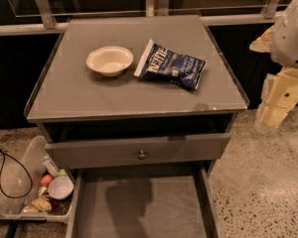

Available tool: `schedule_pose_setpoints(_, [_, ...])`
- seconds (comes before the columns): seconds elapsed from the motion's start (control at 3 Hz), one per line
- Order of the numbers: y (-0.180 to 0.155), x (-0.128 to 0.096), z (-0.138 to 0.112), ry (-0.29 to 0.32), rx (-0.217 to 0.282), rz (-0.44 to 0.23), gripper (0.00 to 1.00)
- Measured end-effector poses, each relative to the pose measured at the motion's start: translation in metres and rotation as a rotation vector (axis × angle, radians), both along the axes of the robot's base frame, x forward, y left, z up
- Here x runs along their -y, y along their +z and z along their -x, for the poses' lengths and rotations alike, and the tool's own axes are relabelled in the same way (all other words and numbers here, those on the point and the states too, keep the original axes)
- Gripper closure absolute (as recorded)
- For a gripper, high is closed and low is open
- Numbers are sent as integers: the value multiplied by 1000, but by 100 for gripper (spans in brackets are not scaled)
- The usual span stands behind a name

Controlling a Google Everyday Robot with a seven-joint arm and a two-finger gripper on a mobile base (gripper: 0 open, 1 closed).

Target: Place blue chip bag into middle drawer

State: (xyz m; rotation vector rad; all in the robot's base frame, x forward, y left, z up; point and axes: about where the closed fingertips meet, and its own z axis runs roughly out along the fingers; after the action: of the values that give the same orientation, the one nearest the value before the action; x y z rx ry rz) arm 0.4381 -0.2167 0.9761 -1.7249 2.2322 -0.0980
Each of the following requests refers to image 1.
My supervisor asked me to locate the white tube in bin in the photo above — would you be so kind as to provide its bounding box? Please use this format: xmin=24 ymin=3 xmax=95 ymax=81
xmin=40 ymin=156 xmax=59 ymax=178

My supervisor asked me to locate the grey top drawer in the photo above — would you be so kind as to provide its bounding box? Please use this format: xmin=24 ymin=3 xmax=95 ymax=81
xmin=46 ymin=133 xmax=230 ymax=169

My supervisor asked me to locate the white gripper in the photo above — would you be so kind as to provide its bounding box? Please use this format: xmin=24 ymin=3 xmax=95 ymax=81
xmin=249 ymin=0 xmax=298 ymax=130

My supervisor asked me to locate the blue chip bag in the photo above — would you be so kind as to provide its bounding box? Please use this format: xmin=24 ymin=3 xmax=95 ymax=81
xmin=134 ymin=39 xmax=207 ymax=90

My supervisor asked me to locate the white bowl in bin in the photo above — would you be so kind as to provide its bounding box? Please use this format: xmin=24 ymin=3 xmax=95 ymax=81
xmin=48 ymin=177 xmax=74 ymax=200

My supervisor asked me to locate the yellow crumpled item in bin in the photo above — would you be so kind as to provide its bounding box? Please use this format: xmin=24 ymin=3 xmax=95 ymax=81
xmin=23 ymin=195 xmax=53 ymax=213

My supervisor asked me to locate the grey drawer cabinet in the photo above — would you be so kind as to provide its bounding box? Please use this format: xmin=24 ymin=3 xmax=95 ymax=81
xmin=25 ymin=15 xmax=248 ymax=238

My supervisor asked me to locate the clear plastic bin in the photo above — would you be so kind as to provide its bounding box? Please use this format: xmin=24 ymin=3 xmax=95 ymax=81
xmin=0 ymin=136 xmax=75 ymax=223

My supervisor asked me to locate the round metal drawer knob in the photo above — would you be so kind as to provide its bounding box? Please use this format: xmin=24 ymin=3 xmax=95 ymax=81
xmin=138 ymin=150 xmax=147 ymax=160

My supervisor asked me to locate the open middle drawer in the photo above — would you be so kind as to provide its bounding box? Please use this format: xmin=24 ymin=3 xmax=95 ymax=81
xmin=66 ymin=165 xmax=223 ymax=238

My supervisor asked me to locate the metal railing frame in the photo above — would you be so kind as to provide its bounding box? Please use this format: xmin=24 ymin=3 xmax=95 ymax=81
xmin=0 ymin=0 xmax=289 ymax=36

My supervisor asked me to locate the black cable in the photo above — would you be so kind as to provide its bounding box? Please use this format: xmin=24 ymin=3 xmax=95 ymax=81
xmin=0 ymin=140 xmax=34 ymax=199

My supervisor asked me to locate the red round fruit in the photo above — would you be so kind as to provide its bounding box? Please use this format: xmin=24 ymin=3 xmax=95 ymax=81
xmin=40 ymin=175 xmax=54 ymax=187

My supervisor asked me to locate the white paper bowl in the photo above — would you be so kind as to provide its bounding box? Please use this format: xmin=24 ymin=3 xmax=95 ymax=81
xmin=86 ymin=46 xmax=134 ymax=77

